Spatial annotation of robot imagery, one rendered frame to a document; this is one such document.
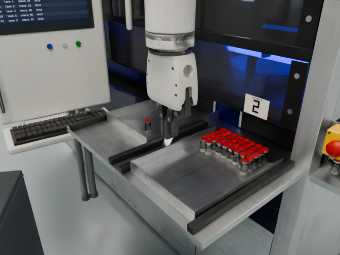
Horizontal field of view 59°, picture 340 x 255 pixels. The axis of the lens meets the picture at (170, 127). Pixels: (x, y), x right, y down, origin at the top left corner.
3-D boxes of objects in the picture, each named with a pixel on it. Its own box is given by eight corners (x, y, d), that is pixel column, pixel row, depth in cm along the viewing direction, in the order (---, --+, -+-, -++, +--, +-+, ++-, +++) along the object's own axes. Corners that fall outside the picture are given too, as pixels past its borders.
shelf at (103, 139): (167, 100, 138) (167, 96, 137) (315, 167, 89) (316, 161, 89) (67, 131, 110) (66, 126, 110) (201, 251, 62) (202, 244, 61)
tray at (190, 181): (214, 135, 103) (214, 126, 102) (281, 168, 85) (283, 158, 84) (130, 171, 84) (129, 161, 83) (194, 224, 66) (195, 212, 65)
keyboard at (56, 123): (103, 111, 141) (102, 105, 140) (115, 122, 130) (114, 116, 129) (9, 131, 122) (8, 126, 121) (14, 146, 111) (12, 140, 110)
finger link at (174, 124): (187, 108, 56) (186, 139, 59) (176, 103, 58) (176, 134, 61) (174, 113, 54) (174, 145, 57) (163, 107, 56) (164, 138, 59)
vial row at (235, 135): (222, 139, 100) (223, 127, 98) (268, 162, 88) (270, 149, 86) (217, 141, 99) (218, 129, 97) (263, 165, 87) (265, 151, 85)
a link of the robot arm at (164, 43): (207, 31, 50) (206, 49, 51) (173, 25, 56) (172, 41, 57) (168, 37, 45) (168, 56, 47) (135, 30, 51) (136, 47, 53)
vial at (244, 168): (242, 170, 84) (244, 156, 82) (249, 173, 83) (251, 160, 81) (237, 173, 83) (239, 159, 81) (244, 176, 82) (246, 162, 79)
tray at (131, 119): (174, 99, 133) (175, 92, 132) (218, 118, 115) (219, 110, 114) (107, 120, 114) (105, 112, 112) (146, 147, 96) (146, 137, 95)
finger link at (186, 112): (200, 109, 52) (183, 120, 56) (181, 70, 52) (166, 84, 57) (195, 111, 51) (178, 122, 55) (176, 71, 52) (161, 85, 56)
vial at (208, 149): (208, 151, 94) (209, 138, 92) (213, 154, 92) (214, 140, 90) (203, 153, 92) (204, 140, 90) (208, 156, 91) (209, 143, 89)
